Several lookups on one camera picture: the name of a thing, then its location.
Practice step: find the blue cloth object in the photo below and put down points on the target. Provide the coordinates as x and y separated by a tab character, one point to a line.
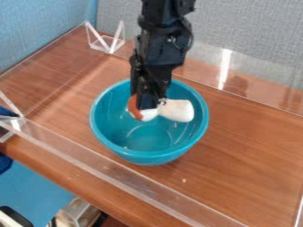
6	161

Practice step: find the clear box under table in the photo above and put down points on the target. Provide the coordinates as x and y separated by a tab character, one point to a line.
76	214

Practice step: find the black object bottom left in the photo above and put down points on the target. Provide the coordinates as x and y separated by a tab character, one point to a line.
12	219

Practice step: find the blue ceramic bowl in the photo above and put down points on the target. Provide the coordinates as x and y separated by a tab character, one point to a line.
146	143

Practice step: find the clear acrylic front barrier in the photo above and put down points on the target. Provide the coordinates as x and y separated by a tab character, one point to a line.
71	161

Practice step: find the brown and white toy mushroom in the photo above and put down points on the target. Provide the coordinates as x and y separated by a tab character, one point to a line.
173	109

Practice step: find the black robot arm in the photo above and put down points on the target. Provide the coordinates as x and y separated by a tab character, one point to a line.
165	13

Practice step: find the clear acrylic left bracket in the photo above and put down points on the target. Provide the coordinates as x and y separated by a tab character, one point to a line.
11	118

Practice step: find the clear acrylic corner bracket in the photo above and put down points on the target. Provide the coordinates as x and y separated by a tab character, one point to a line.
106	43

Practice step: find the clear acrylic barrier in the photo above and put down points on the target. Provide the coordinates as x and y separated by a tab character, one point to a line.
259	80
71	161

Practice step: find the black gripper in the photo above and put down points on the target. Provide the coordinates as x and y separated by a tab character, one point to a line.
159	52

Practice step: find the clear acrylic back barrier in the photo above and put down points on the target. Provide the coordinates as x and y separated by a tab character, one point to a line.
259	80

